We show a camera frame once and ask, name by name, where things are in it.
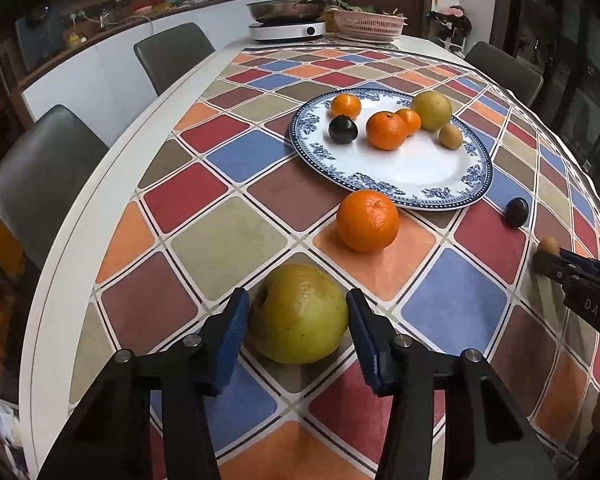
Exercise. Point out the orange mandarin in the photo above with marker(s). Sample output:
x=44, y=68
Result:
x=345, y=106
x=386, y=130
x=367, y=220
x=413, y=120

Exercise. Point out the white induction cooker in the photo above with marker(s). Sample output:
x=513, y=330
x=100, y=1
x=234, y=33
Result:
x=285, y=31

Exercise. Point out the white lower cabinets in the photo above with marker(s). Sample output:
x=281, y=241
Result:
x=105, y=70

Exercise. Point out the green pear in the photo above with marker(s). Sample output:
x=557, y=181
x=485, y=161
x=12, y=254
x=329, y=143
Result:
x=300, y=315

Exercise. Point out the leafy green vegetables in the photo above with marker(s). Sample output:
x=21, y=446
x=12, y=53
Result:
x=360, y=8

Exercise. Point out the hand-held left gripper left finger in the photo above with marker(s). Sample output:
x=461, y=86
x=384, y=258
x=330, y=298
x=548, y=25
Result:
x=230, y=340

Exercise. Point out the colourful checkered tablecloth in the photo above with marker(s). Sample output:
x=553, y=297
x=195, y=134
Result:
x=240, y=230

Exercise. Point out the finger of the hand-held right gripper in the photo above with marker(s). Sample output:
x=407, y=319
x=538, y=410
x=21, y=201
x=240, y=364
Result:
x=572, y=256
x=550, y=266

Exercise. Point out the black framed glass door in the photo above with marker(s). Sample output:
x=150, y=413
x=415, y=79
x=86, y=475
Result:
x=580, y=60

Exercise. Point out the dark purple plum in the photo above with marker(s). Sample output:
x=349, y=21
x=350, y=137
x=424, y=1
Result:
x=342, y=129
x=516, y=211

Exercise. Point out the blue patterned white plate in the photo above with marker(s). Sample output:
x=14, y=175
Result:
x=410, y=165

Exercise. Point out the yellow pear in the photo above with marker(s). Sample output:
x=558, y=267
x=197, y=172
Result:
x=431, y=110

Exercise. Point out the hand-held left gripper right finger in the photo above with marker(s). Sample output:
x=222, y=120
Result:
x=367, y=345

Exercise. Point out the dark rack with pink cloth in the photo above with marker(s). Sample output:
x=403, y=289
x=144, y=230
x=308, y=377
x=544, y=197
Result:
x=452, y=22

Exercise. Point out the brown kiwi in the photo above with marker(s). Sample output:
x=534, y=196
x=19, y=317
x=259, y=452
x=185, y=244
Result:
x=450, y=136
x=548, y=245

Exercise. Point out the pink plastic basket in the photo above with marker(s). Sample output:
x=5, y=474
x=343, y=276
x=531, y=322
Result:
x=367, y=25

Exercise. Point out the grey dining chair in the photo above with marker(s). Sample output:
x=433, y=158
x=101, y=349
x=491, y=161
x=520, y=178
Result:
x=175, y=55
x=40, y=180
x=505, y=72

